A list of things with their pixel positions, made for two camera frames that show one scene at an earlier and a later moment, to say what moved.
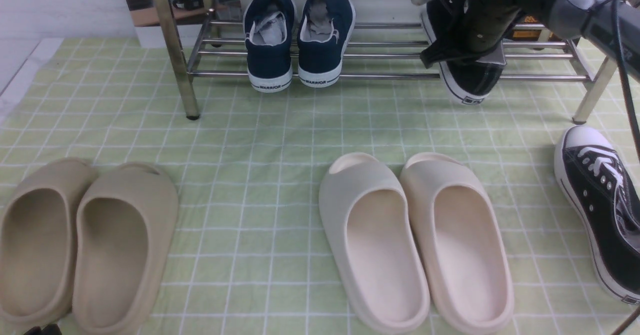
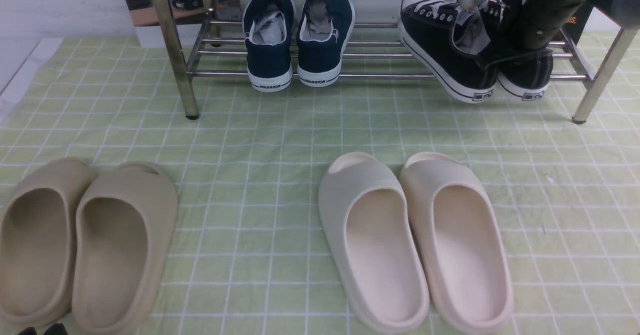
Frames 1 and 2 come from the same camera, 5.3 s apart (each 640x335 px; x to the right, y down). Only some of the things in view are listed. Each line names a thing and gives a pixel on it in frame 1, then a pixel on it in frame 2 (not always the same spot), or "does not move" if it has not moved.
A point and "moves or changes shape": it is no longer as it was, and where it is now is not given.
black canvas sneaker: [472, 83] moves or changes shape
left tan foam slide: [38, 220] does not move
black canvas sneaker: [600, 189] -> [524, 77]
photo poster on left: [190, 8] does not move
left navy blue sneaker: [268, 21] does not move
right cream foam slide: [461, 243] does not move
